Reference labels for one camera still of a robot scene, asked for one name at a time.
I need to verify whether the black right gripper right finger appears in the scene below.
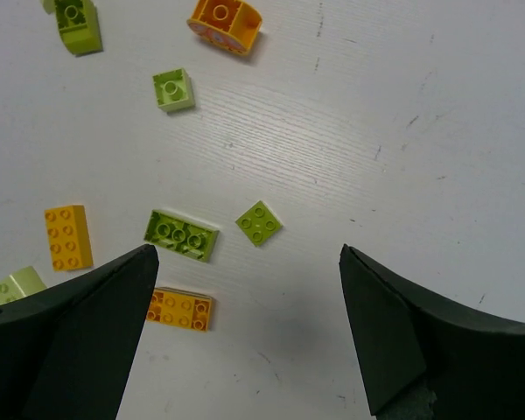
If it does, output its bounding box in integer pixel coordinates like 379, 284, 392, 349
339, 246, 525, 419

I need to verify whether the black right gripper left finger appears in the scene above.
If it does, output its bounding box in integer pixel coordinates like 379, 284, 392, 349
0, 245, 159, 419

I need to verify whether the pale green sloped lego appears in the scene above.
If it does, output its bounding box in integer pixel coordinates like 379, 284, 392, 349
0, 266, 47, 305

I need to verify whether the orange 2x4 lego plate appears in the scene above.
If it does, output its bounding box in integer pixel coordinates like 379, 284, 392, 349
146, 288, 214, 332

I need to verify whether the green upside-down 2x4 lego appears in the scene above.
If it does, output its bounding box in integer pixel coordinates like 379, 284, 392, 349
144, 210, 219, 263

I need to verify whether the green 2x2 lego brick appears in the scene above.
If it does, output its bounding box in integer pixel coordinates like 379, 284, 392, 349
235, 200, 282, 247

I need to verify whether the light green small lego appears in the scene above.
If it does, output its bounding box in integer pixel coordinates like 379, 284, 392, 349
152, 68, 195, 113

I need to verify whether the green sloped lego brick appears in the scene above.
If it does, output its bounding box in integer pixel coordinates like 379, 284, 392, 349
54, 0, 102, 56

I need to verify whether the yellow 2x4 lego brick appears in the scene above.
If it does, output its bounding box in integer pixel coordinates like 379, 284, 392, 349
44, 205, 94, 271

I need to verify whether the orange curved printed lego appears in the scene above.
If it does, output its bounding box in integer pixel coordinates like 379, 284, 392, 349
186, 0, 263, 56

